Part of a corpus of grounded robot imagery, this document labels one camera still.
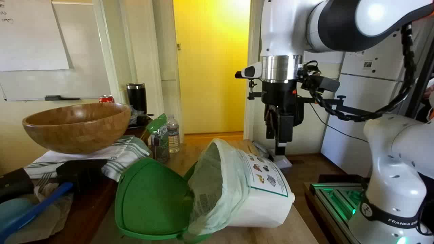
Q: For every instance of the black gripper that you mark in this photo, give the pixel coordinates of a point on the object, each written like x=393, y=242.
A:
x=282, y=97

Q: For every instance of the white compost bin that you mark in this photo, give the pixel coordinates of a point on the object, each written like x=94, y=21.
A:
x=266, y=204

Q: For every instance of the green bin lid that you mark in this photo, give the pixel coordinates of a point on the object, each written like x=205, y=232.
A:
x=149, y=204

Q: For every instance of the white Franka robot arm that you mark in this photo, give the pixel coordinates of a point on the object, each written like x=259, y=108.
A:
x=397, y=181

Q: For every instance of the yellow door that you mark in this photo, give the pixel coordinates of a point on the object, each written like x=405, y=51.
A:
x=212, y=68

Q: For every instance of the green mesh surface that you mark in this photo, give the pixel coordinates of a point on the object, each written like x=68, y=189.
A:
x=336, y=198

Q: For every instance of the clear plastic water bottle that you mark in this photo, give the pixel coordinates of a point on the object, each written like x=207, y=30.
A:
x=174, y=136

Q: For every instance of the green snack packet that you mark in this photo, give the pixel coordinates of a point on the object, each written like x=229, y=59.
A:
x=157, y=136

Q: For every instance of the black travel tumbler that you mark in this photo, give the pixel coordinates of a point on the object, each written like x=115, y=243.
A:
x=136, y=97

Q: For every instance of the striped white dish cloth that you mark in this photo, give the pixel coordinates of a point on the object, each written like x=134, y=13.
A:
x=126, y=156

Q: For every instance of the red drink can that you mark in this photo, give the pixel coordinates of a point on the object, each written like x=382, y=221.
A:
x=106, y=99

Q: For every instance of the black plastic tool head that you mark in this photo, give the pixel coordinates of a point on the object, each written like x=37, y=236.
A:
x=83, y=174

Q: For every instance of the large wooden bowl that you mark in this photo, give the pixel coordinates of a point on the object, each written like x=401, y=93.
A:
x=76, y=129

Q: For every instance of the black whiteboard marker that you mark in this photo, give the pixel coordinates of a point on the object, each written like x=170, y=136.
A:
x=61, y=98

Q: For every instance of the crumpled brown paper bag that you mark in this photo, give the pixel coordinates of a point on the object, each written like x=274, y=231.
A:
x=49, y=219

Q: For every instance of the white paper sheet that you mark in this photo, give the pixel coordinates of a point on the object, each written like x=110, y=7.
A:
x=28, y=36

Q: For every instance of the black flat object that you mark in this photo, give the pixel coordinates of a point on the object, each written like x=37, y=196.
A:
x=14, y=184

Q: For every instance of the black camera on stand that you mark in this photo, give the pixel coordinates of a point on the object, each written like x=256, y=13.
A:
x=240, y=75

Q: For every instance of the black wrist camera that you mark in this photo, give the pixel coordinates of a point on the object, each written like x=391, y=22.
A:
x=327, y=85

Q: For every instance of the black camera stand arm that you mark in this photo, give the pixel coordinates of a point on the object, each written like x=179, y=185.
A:
x=350, y=110

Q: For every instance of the large wall whiteboard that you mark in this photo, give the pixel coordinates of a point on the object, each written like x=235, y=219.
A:
x=88, y=49

